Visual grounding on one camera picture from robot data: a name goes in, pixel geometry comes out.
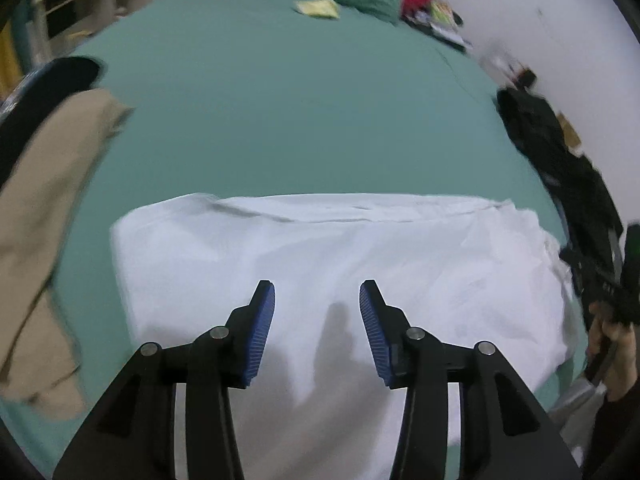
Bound person's right hand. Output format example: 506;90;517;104
585;300;640;403

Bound beige folded cloth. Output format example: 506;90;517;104
0;89;133;418

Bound yellow curtain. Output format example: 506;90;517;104
0;25;22;96

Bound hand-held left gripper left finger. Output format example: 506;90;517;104
52;280;277;480

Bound black folded cloth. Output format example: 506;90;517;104
0;56;106;186

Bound pile of black clothes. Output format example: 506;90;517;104
495;87;626;281

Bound person's right forearm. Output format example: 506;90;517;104
582;390;640;480

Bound cardboard boxes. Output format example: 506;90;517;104
555;112;583;150

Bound yellow packet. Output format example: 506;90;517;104
295;0;341;18

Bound white hoodie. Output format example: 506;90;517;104
110;192;576;480

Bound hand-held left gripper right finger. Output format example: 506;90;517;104
358;280;583;480

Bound yellow-green snack bag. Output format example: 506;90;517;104
430;0;463;27

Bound tablet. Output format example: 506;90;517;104
0;72;31;121

